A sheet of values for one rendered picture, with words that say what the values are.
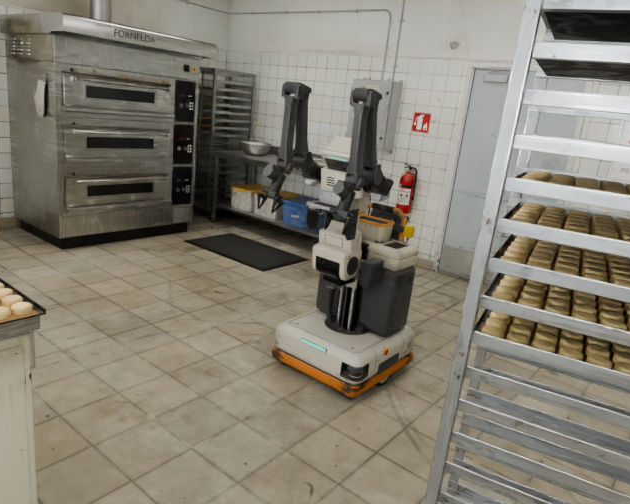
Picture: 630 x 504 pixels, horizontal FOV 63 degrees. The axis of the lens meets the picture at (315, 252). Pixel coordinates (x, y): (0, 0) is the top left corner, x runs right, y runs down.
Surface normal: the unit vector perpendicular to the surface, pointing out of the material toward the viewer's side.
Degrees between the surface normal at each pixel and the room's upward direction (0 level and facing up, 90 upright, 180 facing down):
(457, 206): 90
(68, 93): 91
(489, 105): 90
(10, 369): 90
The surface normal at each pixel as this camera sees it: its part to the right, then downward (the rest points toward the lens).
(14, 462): 0.76, 0.25
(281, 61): -0.63, 0.15
